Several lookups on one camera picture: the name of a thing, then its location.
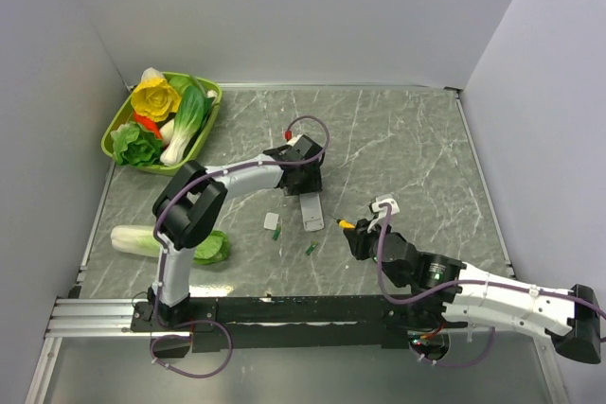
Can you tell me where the yellow handled screwdriver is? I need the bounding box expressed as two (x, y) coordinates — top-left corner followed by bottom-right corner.
(334, 219), (355, 229)

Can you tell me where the white remote control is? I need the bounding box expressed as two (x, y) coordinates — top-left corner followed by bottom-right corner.
(299, 192), (325, 232)

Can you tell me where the grey battery cover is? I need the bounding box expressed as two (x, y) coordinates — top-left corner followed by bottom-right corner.
(263, 212), (279, 231)

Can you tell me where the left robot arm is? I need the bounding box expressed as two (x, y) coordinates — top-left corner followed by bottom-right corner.
(148, 134), (325, 330)

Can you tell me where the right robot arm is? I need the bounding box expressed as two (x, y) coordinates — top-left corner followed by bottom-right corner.
(337, 219), (605, 364)

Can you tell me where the toy bok choy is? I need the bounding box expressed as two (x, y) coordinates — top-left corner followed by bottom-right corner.
(160, 85), (205, 166)

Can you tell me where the green plastic basket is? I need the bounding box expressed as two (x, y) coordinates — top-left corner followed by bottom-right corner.
(101, 67), (222, 176)

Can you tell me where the red toy pepper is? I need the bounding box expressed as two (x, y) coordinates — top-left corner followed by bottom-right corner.
(132, 112), (163, 140)

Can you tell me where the yellow toy cabbage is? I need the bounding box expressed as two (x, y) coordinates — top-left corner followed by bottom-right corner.
(131, 78), (182, 122)

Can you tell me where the loose green cabbage leaf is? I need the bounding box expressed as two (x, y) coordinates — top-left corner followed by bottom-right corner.
(110, 225), (230, 265)

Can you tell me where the green toy lettuce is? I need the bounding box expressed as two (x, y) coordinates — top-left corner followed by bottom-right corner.
(110, 121), (162, 167)

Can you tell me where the white toy vegetable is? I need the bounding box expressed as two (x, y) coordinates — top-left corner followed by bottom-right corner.
(140, 67), (166, 84)

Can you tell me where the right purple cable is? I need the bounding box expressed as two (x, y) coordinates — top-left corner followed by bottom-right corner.
(376, 202), (606, 343)

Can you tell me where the purple cable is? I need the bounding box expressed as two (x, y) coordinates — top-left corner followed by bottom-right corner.
(376, 202), (606, 343)
(153, 114), (331, 306)

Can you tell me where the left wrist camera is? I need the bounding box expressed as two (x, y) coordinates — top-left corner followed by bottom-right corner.
(284, 130), (303, 146)

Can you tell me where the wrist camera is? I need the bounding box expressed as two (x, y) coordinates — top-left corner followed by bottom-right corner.
(369, 193), (400, 220)
(284, 130), (303, 146)

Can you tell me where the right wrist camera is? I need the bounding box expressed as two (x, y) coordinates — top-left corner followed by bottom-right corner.
(369, 193), (400, 220)

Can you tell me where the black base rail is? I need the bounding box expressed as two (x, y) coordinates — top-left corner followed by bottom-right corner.
(130, 294), (470, 353)

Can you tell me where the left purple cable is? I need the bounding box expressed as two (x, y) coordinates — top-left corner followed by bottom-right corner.
(153, 114), (331, 306)

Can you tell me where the aluminium frame rail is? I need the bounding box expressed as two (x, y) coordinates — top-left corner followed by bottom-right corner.
(45, 299), (134, 338)

